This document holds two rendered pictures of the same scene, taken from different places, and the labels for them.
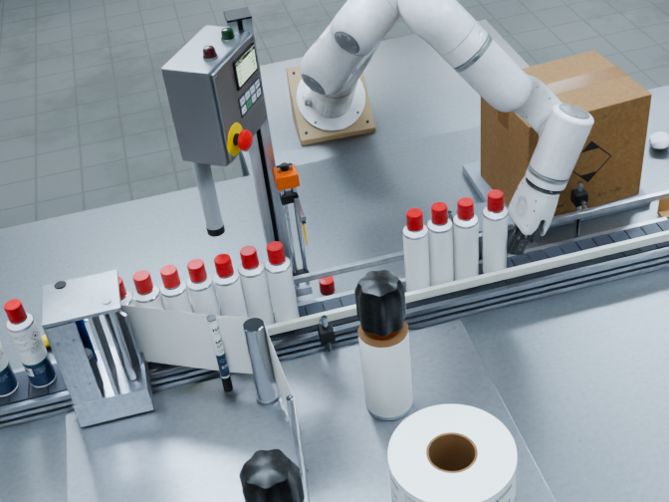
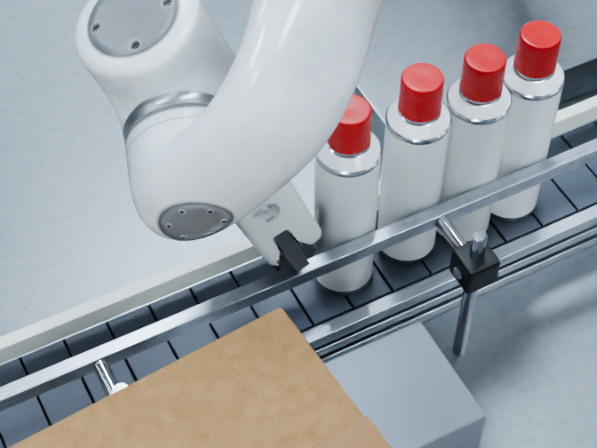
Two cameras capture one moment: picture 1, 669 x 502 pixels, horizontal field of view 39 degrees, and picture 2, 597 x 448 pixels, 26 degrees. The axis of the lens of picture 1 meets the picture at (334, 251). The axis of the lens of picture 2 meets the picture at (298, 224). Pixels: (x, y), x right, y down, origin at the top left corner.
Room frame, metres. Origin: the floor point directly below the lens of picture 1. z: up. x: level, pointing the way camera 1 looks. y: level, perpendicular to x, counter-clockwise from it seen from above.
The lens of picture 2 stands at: (2.13, -0.58, 1.79)
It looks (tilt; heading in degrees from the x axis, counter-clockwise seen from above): 52 degrees down; 162
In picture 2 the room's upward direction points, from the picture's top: straight up
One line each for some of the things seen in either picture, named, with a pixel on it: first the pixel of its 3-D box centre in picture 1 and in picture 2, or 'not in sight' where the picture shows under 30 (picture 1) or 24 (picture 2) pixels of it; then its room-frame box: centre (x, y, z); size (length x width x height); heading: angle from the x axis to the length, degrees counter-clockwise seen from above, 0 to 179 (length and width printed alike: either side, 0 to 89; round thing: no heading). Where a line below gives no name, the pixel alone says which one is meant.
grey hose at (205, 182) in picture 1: (206, 188); not in sight; (1.52, 0.23, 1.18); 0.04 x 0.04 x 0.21
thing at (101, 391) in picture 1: (99, 348); not in sight; (1.29, 0.46, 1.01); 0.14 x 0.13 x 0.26; 99
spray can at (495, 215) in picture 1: (495, 234); (346, 196); (1.51, -0.33, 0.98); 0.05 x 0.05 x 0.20
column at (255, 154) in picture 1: (264, 169); not in sight; (1.58, 0.12, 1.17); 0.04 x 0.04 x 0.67; 9
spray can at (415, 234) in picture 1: (416, 252); (522, 123); (1.49, -0.17, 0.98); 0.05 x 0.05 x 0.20
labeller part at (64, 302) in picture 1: (81, 297); not in sight; (1.28, 0.46, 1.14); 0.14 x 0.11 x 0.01; 99
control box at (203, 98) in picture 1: (218, 96); not in sight; (1.51, 0.17, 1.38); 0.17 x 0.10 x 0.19; 154
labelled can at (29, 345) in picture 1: (28, 343); not in sight; (1.35, 0.61, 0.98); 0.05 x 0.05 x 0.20
